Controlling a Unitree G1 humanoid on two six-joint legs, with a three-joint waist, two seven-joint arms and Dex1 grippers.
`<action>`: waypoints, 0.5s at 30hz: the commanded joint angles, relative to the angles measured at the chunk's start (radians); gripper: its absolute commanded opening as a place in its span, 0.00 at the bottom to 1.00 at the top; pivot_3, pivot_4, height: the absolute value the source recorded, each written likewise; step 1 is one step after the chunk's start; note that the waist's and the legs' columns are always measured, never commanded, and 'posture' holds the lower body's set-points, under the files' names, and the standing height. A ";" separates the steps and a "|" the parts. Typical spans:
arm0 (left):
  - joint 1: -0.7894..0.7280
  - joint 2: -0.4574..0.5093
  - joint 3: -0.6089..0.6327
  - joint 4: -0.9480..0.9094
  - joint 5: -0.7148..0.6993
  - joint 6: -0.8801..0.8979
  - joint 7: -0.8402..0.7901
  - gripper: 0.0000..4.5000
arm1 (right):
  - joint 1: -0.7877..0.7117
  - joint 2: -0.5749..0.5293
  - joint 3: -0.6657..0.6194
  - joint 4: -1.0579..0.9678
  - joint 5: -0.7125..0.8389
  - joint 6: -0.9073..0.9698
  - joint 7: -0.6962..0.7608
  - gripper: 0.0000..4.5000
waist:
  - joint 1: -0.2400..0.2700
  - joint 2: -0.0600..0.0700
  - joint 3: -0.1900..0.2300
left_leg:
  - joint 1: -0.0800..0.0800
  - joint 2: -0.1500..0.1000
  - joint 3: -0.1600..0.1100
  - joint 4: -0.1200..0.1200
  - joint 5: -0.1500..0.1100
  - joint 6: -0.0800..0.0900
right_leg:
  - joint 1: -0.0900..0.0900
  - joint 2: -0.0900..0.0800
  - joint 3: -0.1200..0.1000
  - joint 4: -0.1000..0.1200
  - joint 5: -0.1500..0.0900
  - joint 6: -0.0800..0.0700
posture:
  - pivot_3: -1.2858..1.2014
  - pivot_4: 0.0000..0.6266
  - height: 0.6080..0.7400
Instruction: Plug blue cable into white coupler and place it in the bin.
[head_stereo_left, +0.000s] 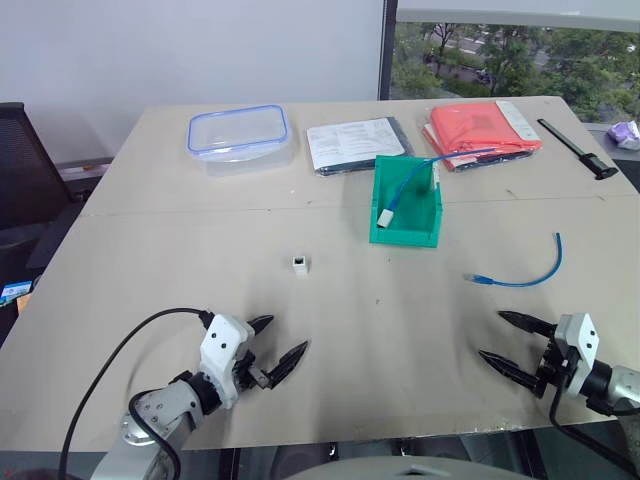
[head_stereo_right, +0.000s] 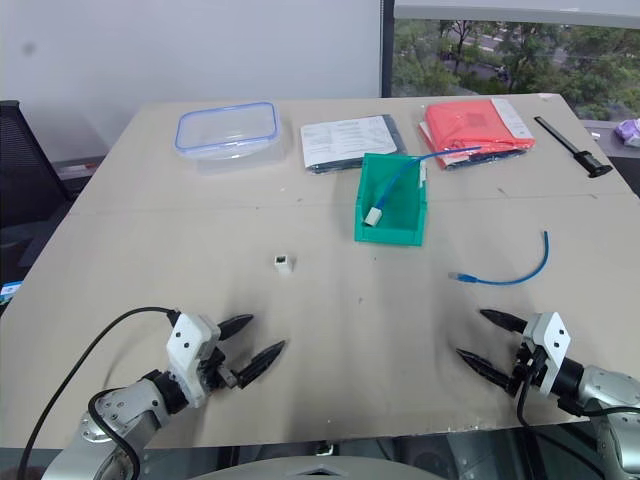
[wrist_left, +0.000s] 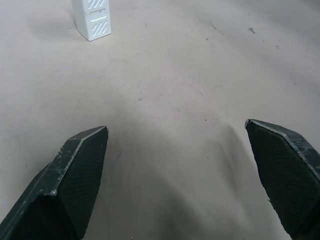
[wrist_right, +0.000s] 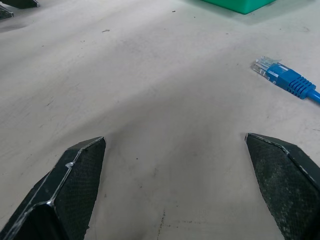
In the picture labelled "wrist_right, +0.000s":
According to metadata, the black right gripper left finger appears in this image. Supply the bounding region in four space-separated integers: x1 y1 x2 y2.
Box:
0 136 107 240

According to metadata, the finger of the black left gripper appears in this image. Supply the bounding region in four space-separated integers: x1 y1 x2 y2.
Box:
6 0 40 10
0 5 15 19

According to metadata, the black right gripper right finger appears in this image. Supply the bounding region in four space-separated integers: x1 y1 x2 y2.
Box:
244 133 320 240

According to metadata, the blue ethernet cable plug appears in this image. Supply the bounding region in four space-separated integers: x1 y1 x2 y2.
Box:
250 55 320 103

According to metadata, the green plastic box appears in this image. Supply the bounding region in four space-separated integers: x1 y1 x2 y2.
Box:
199 0 275 15

